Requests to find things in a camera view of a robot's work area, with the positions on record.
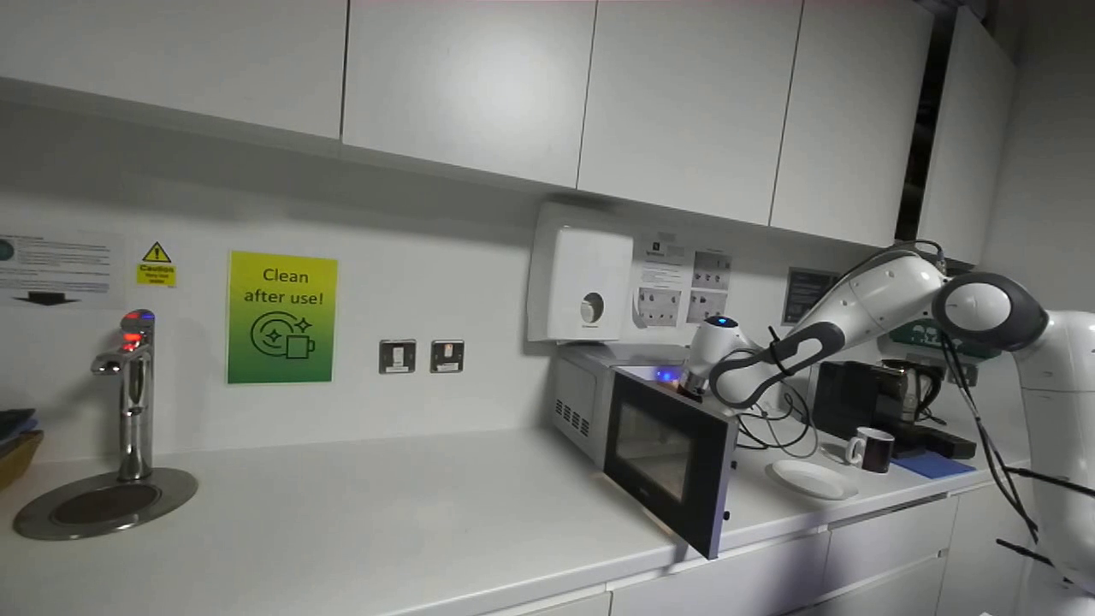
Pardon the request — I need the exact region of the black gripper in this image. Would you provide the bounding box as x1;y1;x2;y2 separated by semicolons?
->
681;366;717;405

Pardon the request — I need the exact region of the black microwave door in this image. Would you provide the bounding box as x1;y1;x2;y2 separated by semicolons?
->
598;368;738;561

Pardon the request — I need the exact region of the silver microwave oven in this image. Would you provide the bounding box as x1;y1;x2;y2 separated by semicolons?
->
543;341;746;471

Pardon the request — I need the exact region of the black mug with white rim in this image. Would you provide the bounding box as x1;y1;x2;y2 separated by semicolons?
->
846;423;900;475

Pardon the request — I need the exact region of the white round plate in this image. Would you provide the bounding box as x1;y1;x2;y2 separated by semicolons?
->
766;456;860;502

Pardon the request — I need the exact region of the white paper towel dispenser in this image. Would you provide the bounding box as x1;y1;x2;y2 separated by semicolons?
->
522;203;637;350

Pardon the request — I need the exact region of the black coffee machine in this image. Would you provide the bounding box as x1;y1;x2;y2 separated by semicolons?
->
815;357;977;459

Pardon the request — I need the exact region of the white base cabinet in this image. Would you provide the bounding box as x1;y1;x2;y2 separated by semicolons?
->
414;471;1030;616

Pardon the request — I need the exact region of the blue cloth pad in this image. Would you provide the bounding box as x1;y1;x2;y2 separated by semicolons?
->
888;445;976;482

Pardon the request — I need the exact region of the white upper cabinet door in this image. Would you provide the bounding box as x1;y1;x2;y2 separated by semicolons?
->
576;0;803;229
0;0;349;143
337;0;598;191
916;4;1018;267
770;0;938;251

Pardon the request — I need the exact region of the green clean after use poster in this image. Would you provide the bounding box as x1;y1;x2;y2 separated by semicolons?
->
224;251;343;388

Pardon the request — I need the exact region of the yellow warning sign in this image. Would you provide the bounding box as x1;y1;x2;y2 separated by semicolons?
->
134;238;182;292

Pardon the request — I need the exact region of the chrome hot water tap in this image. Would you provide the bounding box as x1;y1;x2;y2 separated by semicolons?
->
89;305;162;486

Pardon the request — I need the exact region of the dark blue bowl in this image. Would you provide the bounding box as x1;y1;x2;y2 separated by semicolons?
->
0;406;44;451

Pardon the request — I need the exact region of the yellow bowl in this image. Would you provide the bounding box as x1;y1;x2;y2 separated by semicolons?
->
0;427;49;492

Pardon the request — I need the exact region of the black power cable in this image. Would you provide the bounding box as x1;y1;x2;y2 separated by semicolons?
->
731;405;819;459

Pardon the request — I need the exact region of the white wall socket with label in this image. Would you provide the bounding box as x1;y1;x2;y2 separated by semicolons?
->
630;231;690;334
684;245;735;329

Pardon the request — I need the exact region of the dark framed wall poster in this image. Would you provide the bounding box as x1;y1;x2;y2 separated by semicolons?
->
783;267;841;326

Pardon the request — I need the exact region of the green wall box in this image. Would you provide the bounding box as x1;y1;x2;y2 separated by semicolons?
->
887;319;977;368

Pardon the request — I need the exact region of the metal wall switch plate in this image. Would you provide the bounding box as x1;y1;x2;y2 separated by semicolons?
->
377;334;421;376
427;338;470;376

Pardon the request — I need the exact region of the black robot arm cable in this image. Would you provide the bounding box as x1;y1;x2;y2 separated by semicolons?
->
928;329;1047;545

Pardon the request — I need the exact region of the white printed wall notice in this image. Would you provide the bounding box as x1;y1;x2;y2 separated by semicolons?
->
0;231;116;299

